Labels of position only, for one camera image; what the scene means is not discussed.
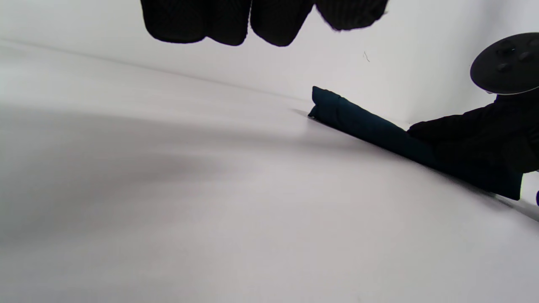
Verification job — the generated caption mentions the person's right hand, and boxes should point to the person's right hand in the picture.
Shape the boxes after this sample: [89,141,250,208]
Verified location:
[406,90,539,174]

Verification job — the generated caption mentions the person's left hand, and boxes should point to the person's left hand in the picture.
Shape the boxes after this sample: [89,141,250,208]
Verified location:
[140,0,389,47]

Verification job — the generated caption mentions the dark teal shorts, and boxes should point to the dark teal shorts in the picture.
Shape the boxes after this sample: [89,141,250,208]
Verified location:
[308,86,523,201]

